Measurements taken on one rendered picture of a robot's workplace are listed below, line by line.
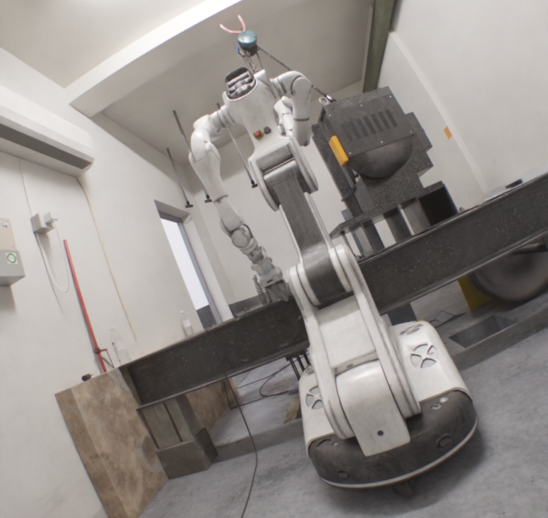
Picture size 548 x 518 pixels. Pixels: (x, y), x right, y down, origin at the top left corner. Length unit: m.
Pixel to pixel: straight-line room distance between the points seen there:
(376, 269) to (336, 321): 0.57
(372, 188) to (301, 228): 0.89
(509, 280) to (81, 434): 2.40
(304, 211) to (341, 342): 0.47
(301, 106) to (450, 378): 1.23
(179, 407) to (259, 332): 0.58
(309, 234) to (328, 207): 3.21
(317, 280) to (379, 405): 0.41
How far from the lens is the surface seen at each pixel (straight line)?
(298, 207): 1.20
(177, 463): 1.97
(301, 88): 1.53
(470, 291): 2.62
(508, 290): 2.28
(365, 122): 2.00
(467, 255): 1.68
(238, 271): 4.47
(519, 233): 1.80
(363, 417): 0.95
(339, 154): 1.89
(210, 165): 1.24
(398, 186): 2.05
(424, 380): 1.13
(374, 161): 1.91
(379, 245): 2.55
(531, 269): 2.35
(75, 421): 1.72
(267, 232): 4.40
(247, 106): 1.44
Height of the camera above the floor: 0.68
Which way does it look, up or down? 7 degrees up
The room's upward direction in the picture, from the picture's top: 24 degrees counter-clockwise
